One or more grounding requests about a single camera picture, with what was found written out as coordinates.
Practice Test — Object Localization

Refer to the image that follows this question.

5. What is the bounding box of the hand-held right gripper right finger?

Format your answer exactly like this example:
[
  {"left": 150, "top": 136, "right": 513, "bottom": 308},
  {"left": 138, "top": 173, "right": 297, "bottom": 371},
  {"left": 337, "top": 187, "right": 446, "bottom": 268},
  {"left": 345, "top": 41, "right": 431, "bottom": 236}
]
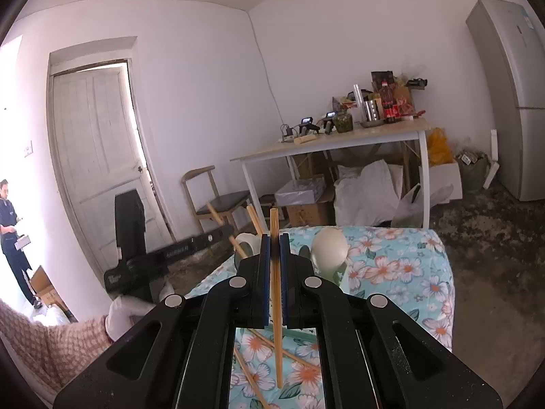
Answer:
[{"left": 280, "top": 233, "right": 505, "bottom": 409}]

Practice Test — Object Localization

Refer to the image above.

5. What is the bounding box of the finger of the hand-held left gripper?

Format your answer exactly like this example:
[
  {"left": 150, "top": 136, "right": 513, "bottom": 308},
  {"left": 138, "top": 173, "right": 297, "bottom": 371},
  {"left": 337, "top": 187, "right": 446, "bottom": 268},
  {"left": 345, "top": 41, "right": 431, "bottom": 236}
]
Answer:
[{"left": 193, "top": 227, "right": 237, "bottom": 251}]

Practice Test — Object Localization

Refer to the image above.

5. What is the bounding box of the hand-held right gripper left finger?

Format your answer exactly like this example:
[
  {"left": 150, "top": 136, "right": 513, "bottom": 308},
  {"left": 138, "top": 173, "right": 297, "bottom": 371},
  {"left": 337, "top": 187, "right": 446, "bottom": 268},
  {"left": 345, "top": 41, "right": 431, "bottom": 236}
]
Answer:
[{"left": 53, "top": 234, "right": 271, "bottom": 409}]

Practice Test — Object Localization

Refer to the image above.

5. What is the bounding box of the wooden chopstick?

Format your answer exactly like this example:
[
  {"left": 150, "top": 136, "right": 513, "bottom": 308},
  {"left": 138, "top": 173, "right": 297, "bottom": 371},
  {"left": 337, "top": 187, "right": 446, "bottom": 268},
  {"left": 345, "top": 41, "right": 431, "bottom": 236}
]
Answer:
[
  {"left": 233, "top": 346, "right": 270, "bottom": 409},
  {"left": 246, "top": 327, "right": 276, "bottom": 349},
  {"left": 269, "top": 207, "right": 285, "bottom": 389},
  {"left": 206, "top": 201, "right": 250, "bottom": 260},
  {"left": 246, "top": 204, "right": 265, "bottom": 238},
  {"left": 282, "top": 348, "right": 320, "bottom": 371}
]

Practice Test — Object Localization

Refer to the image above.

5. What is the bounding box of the person's left forearm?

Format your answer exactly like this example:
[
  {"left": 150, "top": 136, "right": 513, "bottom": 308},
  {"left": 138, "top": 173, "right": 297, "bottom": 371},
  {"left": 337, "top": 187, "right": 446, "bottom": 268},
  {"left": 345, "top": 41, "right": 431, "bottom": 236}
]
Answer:
[{"left": 0, "top": 298, "right": 112, "bottom": 395}]

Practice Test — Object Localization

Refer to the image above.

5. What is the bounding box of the person's left hand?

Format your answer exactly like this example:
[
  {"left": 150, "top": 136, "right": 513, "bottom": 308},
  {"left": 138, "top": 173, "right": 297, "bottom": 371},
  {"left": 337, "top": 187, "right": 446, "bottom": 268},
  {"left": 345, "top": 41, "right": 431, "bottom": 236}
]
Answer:
[{"left": 105, "top": 295, "right": 157, "bottom": 343}]

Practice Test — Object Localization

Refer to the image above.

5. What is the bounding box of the wooden chair black seat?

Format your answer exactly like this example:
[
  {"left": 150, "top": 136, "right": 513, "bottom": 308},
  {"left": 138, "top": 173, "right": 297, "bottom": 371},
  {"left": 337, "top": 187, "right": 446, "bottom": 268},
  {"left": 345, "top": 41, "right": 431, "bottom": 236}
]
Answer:
[{"left": 182, "top": 165, "right": 253, "bottom": 241}]

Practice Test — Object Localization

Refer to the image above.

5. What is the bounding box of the white ceramic spoon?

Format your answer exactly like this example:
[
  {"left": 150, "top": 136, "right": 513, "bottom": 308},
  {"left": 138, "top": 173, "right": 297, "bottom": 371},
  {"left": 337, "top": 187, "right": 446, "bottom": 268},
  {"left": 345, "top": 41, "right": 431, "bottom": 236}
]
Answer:
[{"left": 235, "top": 232, "right": 263, "bottom": 257}]

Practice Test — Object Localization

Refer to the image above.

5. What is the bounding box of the small cardboard box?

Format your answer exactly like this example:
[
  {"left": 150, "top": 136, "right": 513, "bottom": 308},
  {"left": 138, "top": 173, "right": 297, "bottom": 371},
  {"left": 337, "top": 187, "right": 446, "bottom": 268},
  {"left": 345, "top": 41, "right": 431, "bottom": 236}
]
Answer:
[{"left": 284, "top": 201, "right": 338, "bottom": 228}]

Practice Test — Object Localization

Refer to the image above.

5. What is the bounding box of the grey storage box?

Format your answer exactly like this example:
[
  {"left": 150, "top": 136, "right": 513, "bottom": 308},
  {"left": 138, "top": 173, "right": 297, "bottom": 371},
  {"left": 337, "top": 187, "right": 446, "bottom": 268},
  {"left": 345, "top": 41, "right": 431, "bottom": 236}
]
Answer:
[{"left": 274, "top": 178, "right": 328, "bottom": 206}]

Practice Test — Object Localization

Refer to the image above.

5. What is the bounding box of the floral blue blanket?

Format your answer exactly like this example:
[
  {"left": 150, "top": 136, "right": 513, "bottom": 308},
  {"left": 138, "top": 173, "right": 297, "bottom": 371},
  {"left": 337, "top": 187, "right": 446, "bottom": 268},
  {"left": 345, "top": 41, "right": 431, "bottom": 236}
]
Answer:
[{"left": 185, "top": 226, "right": 456, "bottom": 409}]

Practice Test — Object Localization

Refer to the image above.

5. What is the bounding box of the white wooden door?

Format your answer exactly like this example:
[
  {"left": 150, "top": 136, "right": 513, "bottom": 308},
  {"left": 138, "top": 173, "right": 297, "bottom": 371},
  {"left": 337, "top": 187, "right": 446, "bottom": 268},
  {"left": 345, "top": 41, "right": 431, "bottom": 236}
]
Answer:
[{"left": 48, "top": 60, "right": 172, "bottom": 265}]

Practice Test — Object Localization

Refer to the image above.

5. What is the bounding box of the white plastic sack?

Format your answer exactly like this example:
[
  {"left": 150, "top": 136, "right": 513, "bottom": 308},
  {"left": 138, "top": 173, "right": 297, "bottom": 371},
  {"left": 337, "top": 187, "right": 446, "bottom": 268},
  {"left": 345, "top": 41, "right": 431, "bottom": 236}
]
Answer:
[{"left": 333, "top": 159, "right": 404, "bottom": 227}]

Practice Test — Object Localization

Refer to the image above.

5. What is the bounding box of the white power strip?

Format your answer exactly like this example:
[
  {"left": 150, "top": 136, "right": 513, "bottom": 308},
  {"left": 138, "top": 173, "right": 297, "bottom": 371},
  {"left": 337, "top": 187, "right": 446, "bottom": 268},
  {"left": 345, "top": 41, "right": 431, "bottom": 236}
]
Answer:
[{"left": 281, "top": 133, "right": 319, "bottom": 145}]

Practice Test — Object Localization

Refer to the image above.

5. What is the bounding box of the white plastic bag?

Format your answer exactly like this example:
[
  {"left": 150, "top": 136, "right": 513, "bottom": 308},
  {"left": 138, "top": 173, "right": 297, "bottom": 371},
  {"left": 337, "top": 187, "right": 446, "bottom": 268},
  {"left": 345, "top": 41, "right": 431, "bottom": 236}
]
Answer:
[{"left": 391, "top": 182, "right": 455, "bottom": 229}]

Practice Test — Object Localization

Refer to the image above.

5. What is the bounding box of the white side table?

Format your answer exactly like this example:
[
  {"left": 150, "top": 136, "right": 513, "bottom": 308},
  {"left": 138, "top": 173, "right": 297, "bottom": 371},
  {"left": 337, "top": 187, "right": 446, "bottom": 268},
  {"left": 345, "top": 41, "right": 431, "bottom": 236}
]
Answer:
[{"left": 230, "top": 116, "right": 433, "bottom": 231}]

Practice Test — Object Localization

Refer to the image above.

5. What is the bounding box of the green glass jar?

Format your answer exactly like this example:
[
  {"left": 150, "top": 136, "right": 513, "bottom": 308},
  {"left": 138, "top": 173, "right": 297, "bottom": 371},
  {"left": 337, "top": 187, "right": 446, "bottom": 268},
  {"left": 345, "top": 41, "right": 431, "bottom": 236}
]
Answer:
[{"left": 333, "top": 110, "right": 355, "bottom": 134}]

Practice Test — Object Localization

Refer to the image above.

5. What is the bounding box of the white open box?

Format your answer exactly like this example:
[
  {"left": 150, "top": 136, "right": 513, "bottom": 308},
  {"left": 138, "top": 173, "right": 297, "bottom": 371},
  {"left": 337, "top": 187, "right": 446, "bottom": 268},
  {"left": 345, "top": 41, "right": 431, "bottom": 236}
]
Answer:
[{"left": 418, "top": 160, "right": 464, "bottom": 206}]

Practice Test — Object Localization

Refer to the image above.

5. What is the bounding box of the metal canister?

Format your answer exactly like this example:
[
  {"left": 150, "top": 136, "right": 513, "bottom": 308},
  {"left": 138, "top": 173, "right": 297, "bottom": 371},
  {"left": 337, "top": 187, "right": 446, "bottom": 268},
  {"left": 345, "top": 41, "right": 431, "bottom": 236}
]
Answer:
[{"left": 362, "top": 96, "right": 383, "bottom": 122}]

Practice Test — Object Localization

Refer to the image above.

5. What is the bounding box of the clear plastic cup stack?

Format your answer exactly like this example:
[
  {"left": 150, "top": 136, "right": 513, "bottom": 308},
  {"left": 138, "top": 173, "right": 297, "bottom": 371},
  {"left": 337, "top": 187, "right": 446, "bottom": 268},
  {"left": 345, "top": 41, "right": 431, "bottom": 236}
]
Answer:
[{"left": 352, "top": 84, "right": 365, "bottom": 121}]

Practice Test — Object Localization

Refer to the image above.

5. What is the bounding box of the yellow plastic bag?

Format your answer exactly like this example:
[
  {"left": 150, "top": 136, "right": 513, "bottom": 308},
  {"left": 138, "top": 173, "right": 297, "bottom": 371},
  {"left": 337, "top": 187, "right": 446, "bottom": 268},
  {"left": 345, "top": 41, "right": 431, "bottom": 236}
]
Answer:
[{"left": 426, "top": 127, "right": 450, "bottom": 168}]

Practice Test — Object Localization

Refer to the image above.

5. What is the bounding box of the cola bottle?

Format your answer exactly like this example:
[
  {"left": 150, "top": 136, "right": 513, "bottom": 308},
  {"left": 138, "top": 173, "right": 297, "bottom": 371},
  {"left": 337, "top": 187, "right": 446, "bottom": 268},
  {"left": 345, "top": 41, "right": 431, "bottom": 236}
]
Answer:
[{"left": 380, "top": 80, "right": 398, "bottom": 125}]

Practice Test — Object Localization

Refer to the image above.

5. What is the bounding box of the green bucket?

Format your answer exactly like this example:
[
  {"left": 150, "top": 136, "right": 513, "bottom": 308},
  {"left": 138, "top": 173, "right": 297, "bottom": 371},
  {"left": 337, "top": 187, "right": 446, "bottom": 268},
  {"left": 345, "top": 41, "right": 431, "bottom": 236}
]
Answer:
[{"left": 455, "top": 146, "right": 490, "bottom": 193}]

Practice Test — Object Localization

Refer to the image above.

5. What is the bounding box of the white leaning board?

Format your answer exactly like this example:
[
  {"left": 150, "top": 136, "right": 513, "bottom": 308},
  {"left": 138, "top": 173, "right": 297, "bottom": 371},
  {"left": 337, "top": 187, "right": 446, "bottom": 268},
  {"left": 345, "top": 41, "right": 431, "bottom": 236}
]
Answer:
[{"left": 482, "top": 129, "right": 500, "bottom": 191}]

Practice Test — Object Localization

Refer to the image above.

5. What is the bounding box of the grey refrigerator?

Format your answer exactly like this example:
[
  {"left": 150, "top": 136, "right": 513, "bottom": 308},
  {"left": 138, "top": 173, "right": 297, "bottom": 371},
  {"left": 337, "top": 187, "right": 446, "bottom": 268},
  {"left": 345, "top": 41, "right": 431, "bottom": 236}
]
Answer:
[{"left": 465, "top": 0, "right": 545, "bottom": 203}]

